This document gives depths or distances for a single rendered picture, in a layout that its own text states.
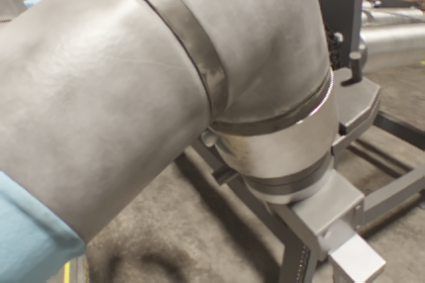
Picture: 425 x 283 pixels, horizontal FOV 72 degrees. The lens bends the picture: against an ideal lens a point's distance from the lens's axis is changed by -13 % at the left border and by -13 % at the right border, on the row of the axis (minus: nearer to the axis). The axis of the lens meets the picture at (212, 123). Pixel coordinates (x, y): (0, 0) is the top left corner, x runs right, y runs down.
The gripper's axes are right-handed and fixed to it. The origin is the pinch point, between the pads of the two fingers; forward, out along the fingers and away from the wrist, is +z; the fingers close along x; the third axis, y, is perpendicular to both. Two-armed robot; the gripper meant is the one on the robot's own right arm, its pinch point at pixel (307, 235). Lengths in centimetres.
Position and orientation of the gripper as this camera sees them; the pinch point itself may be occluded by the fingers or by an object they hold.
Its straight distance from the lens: 38.7
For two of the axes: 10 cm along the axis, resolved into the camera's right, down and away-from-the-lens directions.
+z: 3.4, 6.9, 6.4
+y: -8.3, 5.4, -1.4
